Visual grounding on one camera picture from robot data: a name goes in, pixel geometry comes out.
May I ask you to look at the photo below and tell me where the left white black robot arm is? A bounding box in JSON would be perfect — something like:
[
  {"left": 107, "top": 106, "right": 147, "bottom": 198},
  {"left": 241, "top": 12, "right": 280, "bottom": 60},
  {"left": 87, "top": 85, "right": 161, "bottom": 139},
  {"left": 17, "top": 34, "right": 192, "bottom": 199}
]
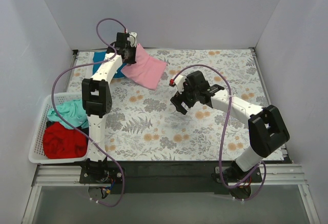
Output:
[{"left": 81, "top": 32, "right": 137, "bottom": 183}]

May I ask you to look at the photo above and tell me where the teal t shirt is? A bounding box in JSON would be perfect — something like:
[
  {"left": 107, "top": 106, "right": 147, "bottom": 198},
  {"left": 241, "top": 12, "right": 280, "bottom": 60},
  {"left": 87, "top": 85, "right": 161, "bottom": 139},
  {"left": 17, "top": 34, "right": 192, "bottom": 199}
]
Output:
[{"left": 47, "top": 99, "right": 89, "bottom": 130}]

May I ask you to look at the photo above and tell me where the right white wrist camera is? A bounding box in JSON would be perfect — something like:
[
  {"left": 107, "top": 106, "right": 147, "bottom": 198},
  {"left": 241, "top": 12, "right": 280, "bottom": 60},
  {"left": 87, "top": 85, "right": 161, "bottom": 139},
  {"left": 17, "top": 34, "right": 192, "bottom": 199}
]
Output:
[{"left": 169, "top": 74, "right": 186, "bottom": 94}]

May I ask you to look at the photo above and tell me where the pink t shirt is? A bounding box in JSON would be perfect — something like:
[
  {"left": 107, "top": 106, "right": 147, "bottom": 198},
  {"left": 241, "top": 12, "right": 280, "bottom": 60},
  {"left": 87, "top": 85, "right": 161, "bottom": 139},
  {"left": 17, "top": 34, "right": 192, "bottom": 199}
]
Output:
[{"left": 121, "top": 43, "right": 167, "bottom": 90}]

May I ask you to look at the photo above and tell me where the folded blue t shirt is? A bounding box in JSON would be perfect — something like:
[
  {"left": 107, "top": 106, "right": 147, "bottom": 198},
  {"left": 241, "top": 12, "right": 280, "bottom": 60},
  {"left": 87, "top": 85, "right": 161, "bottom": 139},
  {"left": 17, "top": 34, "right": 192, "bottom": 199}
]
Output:
[{"left": 92, "top": 51, "right": 126, "bottom": 78}]

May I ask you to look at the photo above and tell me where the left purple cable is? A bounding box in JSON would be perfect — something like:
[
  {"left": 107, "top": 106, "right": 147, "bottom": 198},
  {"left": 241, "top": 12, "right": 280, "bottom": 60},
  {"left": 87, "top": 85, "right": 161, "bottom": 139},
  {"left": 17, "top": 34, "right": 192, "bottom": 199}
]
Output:
[{"left": 51, "top": 18, "right": 129, "bottom": 207}]

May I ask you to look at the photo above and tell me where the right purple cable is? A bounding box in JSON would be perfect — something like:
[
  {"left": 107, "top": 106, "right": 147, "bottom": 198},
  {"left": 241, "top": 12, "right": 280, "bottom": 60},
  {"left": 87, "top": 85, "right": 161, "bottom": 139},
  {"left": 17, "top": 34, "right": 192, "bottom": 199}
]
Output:
[{"left": 170, "top": 64, "right": 267, "bottom": 202}]

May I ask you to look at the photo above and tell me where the red t shirt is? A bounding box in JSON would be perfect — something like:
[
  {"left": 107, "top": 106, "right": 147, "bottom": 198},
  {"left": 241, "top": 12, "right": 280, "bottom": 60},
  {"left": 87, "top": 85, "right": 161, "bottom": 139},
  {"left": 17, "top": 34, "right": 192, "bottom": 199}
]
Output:
[{"left": 43, "top": 121, "right": 88, "bottom": 159}]

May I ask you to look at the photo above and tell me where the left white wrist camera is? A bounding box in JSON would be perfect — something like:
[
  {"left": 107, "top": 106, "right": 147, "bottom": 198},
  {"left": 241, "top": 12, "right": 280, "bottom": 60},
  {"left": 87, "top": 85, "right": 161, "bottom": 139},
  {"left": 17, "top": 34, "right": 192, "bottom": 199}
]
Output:
[{"left": 126, "top": 31, "right": 138, "bottom": 47}]

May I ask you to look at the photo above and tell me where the white plastic laundry basket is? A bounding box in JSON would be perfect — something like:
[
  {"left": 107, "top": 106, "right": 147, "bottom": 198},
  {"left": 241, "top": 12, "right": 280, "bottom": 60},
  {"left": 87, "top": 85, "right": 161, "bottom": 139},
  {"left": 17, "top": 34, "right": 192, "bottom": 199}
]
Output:
[{"left": 28, "top": 92, "right": 87, "bottom": 165}]

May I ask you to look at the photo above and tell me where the floral table cloth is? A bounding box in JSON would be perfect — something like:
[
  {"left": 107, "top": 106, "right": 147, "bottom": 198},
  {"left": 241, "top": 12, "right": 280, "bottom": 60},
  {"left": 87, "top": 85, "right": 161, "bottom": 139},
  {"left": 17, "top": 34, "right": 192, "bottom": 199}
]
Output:
[{"left": 64, "top": 48, "right": 285, "bottom": 162}]

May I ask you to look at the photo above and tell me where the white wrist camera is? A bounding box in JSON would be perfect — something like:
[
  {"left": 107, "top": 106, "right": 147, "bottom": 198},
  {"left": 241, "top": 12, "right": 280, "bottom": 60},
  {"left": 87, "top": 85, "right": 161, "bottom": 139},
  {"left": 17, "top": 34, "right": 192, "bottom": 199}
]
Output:
[
  {"left": 169, "top": 74, "right": 186, "bottom": 94},
  {"left": 126, "top": 31, "right": 138, "bottom": 47}
]

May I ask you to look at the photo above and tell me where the purple cable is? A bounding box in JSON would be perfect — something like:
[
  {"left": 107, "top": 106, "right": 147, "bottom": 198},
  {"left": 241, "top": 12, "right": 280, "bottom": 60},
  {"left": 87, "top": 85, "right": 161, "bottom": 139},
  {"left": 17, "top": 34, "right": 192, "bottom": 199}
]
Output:
[
  {"left": 170, "top": 64, "right": 267, "bottom": 202},
  {"left": 51, "top": 18, "right": 129, "bottom": 207}
]

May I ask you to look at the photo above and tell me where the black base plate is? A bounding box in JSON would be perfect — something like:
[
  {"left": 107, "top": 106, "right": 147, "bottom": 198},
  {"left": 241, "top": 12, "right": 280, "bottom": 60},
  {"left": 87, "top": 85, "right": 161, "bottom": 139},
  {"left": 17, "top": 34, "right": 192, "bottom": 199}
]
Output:
[{"left": 79, "top": 160, "right": 246, "bottom": 194}]

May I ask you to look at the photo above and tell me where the aluminium frame rail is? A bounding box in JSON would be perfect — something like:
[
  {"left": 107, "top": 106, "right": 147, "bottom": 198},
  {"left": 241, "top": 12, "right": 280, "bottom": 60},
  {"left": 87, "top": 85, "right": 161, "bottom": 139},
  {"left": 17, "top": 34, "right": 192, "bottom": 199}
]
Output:
[{"left": 32, "top": 165, "right": 85, "bottom": 187}]

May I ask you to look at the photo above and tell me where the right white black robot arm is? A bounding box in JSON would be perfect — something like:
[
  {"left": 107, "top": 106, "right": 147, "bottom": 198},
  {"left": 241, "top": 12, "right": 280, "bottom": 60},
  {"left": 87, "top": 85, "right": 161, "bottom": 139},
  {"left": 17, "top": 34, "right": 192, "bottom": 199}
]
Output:
[{"left": 170, "top": 71, "right": 290, "bottom": 182}]

